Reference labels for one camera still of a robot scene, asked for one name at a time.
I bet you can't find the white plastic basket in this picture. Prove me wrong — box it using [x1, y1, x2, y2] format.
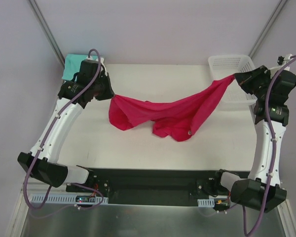
[208, 55, 256, 111]

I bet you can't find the crimson pink t shirt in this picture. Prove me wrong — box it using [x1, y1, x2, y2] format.
[109, 75, 235, 142]

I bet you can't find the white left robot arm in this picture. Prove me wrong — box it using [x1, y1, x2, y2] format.
[17, 57, 114, 192]

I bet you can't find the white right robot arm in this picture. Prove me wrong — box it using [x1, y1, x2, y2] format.
[212, 66, 296, 213]

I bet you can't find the folded teal t shirt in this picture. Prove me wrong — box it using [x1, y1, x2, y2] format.
[62, 54, 87, 81]

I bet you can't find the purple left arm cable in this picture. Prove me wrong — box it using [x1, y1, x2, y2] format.
[22, 48, 102, 210]

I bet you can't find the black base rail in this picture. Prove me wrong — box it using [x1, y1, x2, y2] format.
[54, 167, 247, 207]

